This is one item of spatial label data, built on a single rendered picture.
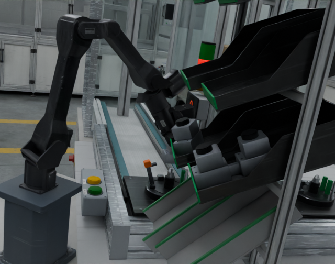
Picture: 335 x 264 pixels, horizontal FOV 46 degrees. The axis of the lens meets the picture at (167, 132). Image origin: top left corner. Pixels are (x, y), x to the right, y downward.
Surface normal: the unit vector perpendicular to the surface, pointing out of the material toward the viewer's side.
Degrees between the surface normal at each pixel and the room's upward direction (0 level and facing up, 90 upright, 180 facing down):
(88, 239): 0
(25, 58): 90
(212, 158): 90
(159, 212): 90
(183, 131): 102
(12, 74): 90
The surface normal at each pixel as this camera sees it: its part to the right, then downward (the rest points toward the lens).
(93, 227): 0.14, -0.95
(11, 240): -0.39, 0.21
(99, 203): 0.22, 0.31
